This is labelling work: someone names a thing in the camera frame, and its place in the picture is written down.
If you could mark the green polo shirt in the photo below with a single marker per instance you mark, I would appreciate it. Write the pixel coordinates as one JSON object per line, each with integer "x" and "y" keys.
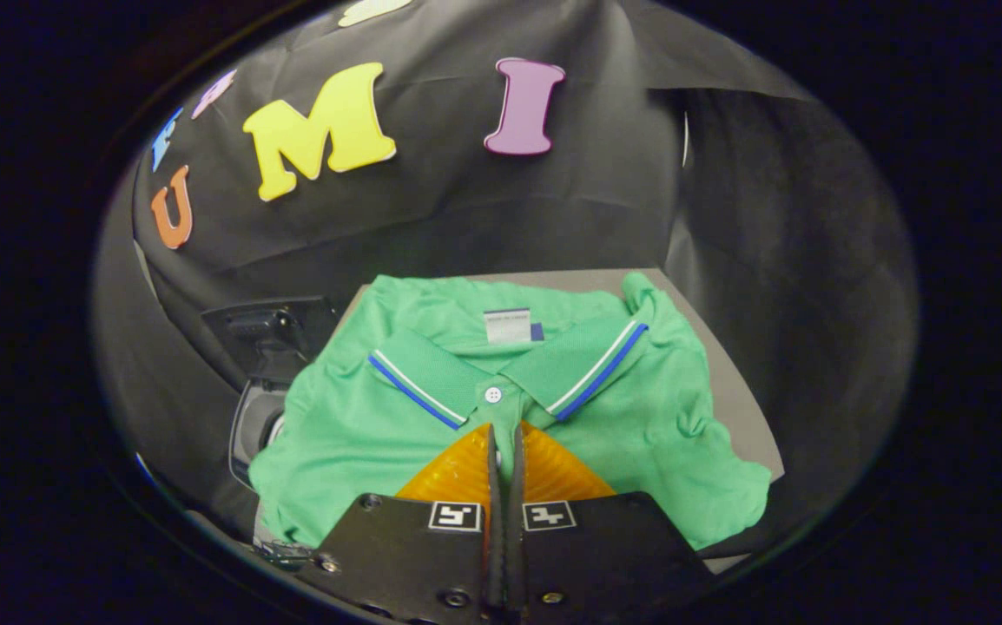
{"x": 353, "y": 434}

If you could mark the dark washing machine lid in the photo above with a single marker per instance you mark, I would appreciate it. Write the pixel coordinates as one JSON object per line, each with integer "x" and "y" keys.
{"x": 266, "y": 334}

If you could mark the beige cabinet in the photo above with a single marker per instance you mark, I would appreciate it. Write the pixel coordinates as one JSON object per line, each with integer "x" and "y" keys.
{"x": 740, "y": 399}

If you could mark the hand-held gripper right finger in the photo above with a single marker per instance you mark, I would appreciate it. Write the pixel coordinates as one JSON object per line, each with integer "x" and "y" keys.
{"x": 588, "y": 564}

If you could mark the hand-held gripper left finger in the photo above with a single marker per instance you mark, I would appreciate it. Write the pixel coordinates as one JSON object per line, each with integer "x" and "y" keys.
{"x": 431, "y": 564}

